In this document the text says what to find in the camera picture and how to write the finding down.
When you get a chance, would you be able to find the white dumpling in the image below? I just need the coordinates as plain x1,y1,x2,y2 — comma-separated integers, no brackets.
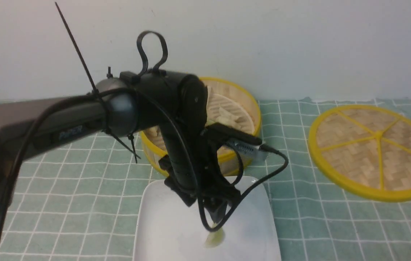
218,106,240,121
215,116,241,130

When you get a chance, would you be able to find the bamboo steamer lid yellow rim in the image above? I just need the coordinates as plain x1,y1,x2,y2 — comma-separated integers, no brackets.
307,104,411,202

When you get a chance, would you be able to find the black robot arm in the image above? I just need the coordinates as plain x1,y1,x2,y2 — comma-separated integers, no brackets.
0,69,241,238

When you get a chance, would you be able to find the black zip tie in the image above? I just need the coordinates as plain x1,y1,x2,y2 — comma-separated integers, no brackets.
54,1,97,91

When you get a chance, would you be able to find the green checkered tablecloth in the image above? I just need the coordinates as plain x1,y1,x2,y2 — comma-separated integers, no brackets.
0,98,411,261

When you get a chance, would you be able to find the bamboo steamer basket yellow rim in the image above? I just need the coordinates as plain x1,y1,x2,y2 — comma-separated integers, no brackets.
141,77,261,177

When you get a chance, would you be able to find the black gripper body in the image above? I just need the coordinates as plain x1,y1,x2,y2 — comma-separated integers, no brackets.
159,121,242,208

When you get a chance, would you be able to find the green dumpling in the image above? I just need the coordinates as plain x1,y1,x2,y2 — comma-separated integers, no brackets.
204,228,226,248

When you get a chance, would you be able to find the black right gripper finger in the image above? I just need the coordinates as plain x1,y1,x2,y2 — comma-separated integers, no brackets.
215,200,228,224

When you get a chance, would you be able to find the white dumpling back right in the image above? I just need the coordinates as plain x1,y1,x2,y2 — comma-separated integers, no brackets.
218,106,240,121

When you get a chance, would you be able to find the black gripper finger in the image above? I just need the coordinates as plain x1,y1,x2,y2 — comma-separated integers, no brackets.
204,203,217,223

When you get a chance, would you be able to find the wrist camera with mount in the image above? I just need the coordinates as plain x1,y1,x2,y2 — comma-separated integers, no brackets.
201,123,280,161

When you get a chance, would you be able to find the white square plate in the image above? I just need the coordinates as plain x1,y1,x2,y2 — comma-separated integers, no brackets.
133,180,281,261

